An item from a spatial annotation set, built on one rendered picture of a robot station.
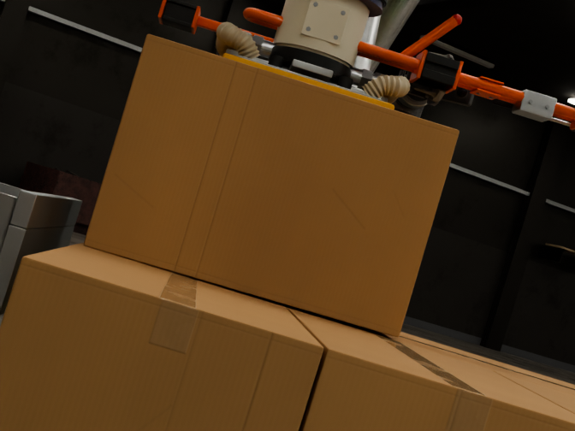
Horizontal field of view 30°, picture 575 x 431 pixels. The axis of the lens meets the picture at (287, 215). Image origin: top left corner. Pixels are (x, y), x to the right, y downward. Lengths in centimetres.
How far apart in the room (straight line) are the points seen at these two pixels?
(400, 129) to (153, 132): 45
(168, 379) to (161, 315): 8
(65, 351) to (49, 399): 6
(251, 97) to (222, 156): 12
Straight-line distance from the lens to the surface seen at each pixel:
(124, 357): 137
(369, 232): 197
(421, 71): 218
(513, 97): 223
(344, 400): 139
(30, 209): 182
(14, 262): 183
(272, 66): 205
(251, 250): 195
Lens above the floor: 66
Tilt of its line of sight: 1 degrees up
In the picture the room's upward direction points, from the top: 17 degrees clockwise
